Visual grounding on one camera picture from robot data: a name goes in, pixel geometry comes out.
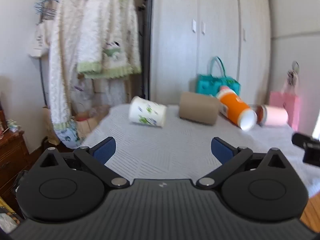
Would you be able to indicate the white quilted bedspread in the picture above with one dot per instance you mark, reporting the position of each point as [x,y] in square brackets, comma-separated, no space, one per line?
[162,145]

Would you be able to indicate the brown paper cup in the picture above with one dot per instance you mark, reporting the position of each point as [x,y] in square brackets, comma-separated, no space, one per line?
[198,108]

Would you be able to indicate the pink gift bag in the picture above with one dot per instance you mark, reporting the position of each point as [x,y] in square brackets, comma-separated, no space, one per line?
[287,105]

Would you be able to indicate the white fleece top green trim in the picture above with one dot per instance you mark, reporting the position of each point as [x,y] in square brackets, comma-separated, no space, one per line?
[107,30]

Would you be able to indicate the teal handbag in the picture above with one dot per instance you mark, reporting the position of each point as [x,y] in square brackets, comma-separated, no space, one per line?
[212,86]

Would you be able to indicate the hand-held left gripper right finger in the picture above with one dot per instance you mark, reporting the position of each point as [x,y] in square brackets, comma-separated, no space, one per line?
[222,151]

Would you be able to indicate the white cup with green print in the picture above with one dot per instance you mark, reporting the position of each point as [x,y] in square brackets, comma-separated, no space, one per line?
[147,112]

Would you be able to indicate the black folded frame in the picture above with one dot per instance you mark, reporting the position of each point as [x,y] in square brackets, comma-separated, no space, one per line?
[146,42]

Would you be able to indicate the pink cup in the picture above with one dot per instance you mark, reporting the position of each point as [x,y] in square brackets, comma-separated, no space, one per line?
[275,116]

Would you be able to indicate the hanging white fluffy clothes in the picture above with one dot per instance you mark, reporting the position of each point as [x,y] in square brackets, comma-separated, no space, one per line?
[42,70]

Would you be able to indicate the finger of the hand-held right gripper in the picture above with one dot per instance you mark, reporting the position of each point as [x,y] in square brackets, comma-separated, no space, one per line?
[310,150]

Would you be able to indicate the white wardrobe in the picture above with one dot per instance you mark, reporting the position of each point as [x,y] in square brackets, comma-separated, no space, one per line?
[220,42]

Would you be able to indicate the long white fleece garment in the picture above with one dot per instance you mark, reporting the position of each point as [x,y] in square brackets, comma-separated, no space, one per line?
[62,62]

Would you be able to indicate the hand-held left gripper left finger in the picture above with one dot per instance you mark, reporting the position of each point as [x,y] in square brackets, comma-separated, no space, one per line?
[105,151]

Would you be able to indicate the orange and white cup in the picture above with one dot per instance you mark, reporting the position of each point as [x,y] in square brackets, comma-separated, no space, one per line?
[235,107]

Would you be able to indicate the white printed t-shirt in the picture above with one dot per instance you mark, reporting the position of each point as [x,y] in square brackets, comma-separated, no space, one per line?
[40,42]

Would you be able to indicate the brown wooden dresser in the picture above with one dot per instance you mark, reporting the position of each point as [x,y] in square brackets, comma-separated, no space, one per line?
[12,160]

